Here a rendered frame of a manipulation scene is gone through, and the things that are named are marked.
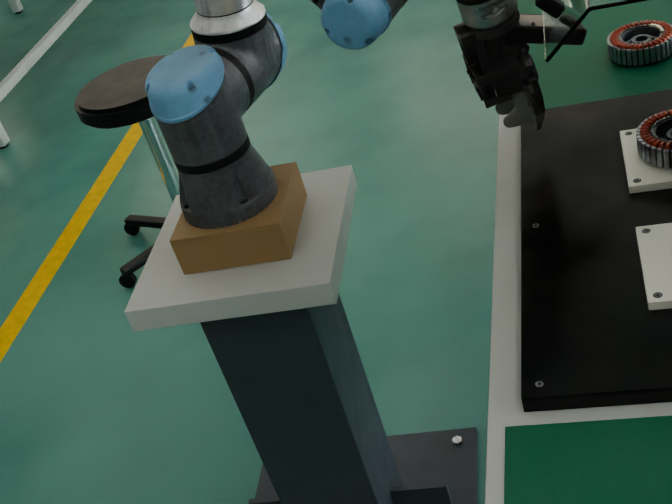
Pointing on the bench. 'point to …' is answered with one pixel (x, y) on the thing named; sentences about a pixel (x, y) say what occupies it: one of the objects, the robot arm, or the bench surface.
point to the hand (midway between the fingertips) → (540, 119)
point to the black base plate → (589, 263)
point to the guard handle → (551, 7)
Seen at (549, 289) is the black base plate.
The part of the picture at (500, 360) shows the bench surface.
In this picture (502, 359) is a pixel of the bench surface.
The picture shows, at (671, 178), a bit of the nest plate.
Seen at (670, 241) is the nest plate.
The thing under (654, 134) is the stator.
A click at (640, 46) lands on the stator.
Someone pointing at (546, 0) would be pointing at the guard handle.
